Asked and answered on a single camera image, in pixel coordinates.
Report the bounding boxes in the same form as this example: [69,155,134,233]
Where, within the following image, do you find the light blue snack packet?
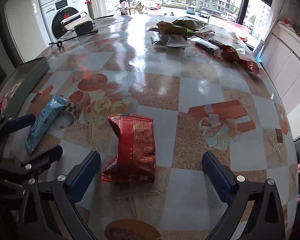
[25,95,68,154]

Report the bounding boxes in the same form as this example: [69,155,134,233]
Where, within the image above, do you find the red foil snack packet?
[101,114,156,185]

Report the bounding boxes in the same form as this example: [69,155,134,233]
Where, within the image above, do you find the grey shallow tray box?
[0,57,50,118]

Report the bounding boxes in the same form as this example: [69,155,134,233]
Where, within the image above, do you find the black power adapter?
[74,21,94,36]

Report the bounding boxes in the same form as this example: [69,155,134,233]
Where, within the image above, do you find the dark red snack packets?
[208,38,260,74]

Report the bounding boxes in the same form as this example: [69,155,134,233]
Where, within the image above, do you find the white washing machine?
[39,0,88,42]

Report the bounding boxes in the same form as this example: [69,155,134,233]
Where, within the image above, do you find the white cabinet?
[259,22,300,140]

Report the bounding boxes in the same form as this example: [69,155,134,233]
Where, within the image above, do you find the pile of green snack packets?
[147,16,215,48]

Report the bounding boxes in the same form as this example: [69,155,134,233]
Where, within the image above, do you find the black cable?
[48,29,99,49]

